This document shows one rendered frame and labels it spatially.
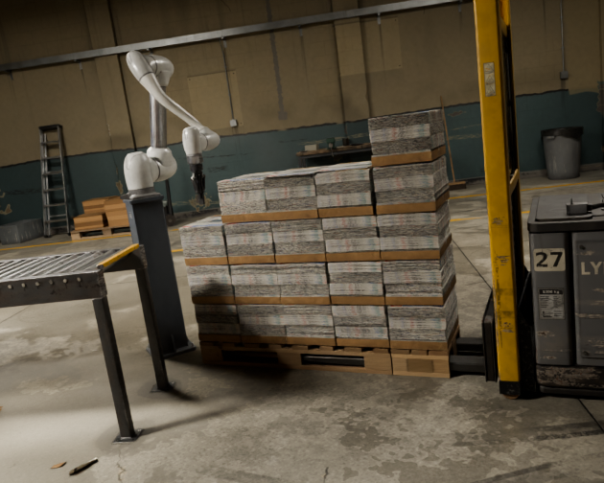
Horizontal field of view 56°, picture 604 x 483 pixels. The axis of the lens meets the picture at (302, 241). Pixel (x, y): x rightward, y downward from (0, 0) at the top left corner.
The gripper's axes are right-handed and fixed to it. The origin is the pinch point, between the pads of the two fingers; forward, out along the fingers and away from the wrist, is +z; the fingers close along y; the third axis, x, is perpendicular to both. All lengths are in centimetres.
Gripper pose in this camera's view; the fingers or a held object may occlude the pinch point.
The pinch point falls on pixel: (201, 198)
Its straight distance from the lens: 342.7
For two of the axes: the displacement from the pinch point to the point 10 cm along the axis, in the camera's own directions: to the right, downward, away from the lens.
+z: 1.3, 9.7, 2.0
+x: -9.1, 0.3, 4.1
